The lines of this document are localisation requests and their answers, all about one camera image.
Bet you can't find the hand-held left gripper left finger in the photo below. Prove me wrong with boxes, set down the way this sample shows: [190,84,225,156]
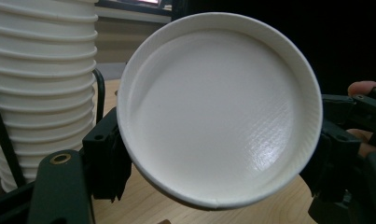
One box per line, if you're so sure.
[82,106,132,203]

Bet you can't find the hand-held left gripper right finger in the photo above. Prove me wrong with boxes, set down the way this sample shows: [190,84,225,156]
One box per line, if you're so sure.
[299,119,364,203]

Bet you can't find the stack of white cups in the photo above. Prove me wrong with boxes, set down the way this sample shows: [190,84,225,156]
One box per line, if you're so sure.
[0,0,100,194]

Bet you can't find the white paper cup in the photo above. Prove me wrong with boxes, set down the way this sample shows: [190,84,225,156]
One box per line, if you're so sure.
[116,11,324,211]

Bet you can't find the beige background desk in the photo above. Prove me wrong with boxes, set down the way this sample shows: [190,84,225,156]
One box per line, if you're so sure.
[93,6,174,73]

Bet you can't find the black cable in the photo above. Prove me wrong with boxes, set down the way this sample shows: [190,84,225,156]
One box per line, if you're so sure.
[91,68,106,125]
[0,95,27,189]

